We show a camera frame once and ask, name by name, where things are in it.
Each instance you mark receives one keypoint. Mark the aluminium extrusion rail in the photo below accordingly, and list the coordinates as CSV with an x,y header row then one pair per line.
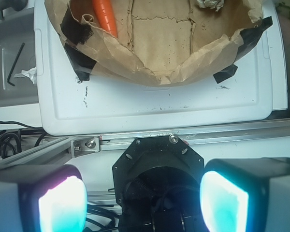
x,y
51,150

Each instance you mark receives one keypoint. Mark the white paper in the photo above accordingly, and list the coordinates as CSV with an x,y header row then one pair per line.
x,y
211,4

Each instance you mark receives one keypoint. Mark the black octagonal mount plate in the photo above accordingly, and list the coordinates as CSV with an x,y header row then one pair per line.
x,y
154,166

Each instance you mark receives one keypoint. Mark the black hex key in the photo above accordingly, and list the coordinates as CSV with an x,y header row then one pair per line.
x,y
14,64

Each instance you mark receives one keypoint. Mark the metal corner bracket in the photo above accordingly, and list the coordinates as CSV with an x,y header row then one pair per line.
x,y
85,145

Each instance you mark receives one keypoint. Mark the black tape piece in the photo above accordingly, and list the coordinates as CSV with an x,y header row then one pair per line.
x,y
252,36
81,64
225,74

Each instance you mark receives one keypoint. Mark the small crumpled white tissue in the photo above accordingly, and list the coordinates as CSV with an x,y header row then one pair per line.
x,y
31,74

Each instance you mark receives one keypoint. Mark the orange toy carrot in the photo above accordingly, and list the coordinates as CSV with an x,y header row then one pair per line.
x,y
105,15

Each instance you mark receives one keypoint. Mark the grey plastic tray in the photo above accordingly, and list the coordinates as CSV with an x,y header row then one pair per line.
x,y
15,30

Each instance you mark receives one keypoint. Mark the white plastic bin lid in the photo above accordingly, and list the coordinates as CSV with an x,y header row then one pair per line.
x,y
102,104

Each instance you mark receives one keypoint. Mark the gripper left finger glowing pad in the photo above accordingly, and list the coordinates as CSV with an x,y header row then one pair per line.
x,y
42,198

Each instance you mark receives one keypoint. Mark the brown paper bag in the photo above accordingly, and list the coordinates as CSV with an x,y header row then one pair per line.
x,y
160,42

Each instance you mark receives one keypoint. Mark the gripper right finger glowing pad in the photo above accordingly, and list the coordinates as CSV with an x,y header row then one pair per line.
x,y
246,195

